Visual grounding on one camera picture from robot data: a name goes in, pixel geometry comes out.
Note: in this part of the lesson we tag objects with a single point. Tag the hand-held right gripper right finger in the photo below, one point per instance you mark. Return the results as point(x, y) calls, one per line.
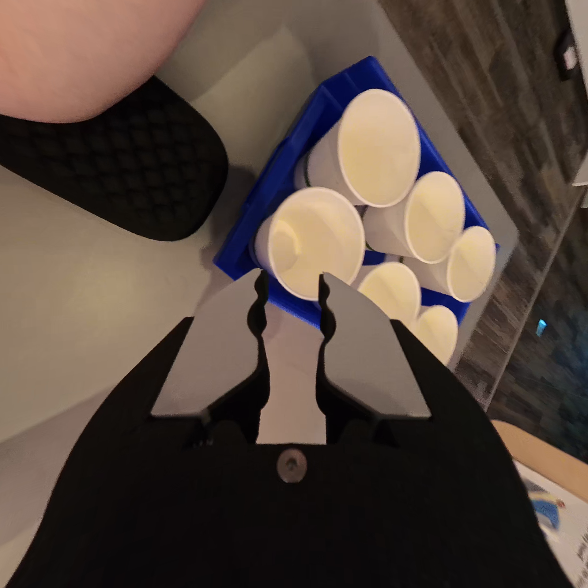
point(377, 367)

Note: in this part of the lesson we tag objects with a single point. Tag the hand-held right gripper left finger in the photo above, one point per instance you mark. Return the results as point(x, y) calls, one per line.
point(207, 367)

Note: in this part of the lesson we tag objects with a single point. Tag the blue plastic bin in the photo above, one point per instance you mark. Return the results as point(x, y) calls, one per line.
point(266, 202)

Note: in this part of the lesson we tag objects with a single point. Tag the person's left forearm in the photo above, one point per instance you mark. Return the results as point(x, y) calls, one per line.
point(73, 46)

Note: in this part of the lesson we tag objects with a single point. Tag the black wrist rest pad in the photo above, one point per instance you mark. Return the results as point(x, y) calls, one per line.
point(119, 165)

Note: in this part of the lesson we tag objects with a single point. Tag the printed instruction sign board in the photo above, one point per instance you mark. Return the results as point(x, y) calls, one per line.
point(556, 514)

